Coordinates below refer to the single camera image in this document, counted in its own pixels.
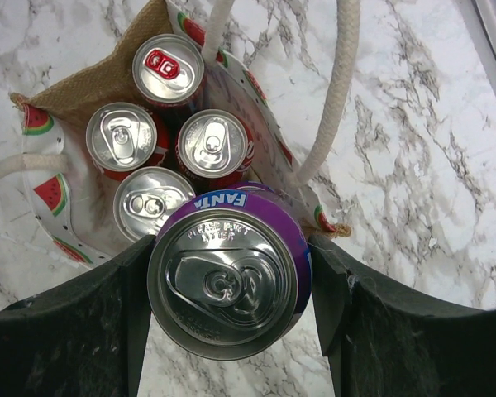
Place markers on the purple can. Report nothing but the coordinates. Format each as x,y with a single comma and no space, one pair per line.
230,273

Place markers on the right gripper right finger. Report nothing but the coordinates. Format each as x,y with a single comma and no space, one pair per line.
382,338

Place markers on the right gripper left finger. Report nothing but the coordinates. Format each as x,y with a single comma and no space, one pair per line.
85,337

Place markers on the watermelon canvas tote bag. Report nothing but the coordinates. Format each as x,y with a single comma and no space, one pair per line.
73,200

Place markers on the black and yellow can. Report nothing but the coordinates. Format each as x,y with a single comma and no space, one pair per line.
145,200

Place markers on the red cola can front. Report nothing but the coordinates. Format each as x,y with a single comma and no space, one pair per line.
123,137

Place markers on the red cola can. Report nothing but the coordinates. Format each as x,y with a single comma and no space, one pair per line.
214,148
123,137

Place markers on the silver blue slim can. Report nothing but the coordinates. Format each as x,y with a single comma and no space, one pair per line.
168,70

